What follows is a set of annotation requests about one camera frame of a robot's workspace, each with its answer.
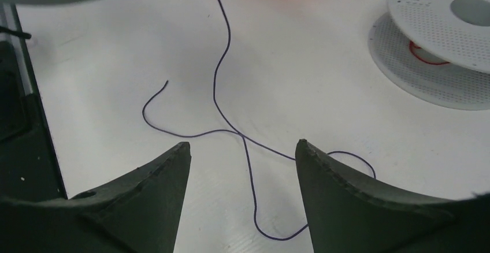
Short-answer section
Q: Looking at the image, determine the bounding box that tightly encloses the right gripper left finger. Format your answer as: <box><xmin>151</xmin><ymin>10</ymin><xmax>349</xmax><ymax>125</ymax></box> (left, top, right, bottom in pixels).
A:
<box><xmin>1</xmin><ymin>142</ymin><xmax>191</xmax><ymax>252</ymax></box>

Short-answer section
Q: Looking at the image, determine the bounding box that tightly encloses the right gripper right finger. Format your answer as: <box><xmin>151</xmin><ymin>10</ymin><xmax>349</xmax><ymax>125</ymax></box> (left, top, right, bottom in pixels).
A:
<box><xmin>295</xmin><ymin>139</ymin><xmax>489</xmax><ymax>252</ymax></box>

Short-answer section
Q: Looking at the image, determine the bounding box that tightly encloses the thin black wire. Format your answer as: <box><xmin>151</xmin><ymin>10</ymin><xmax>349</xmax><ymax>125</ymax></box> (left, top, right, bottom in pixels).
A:
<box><xmin>142</xmin><ymin>0</ymin><xmax>377</xmax><ymax>241</ymax></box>

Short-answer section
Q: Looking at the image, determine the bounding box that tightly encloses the thin red wire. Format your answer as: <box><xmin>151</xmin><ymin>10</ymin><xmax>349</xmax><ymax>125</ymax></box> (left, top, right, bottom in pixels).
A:
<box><xmin>408</xmin><ymin>40</ymin><xmax>452</xmax><ymax>66</ymax></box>

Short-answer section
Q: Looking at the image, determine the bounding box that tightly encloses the white perforated spool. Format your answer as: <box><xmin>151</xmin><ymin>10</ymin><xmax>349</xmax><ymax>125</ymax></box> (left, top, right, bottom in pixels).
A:
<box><xmin>368</xmin><ymin>0</ymin><xmax>489</xmax><ymax>111</ymax></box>

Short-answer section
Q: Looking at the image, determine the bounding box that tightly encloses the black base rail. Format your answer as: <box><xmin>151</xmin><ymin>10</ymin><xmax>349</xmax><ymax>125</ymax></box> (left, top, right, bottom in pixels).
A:
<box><xmin>1</xmin><ymin>3</ymin><xmax>67</xmax><ymax>202</ymax></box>

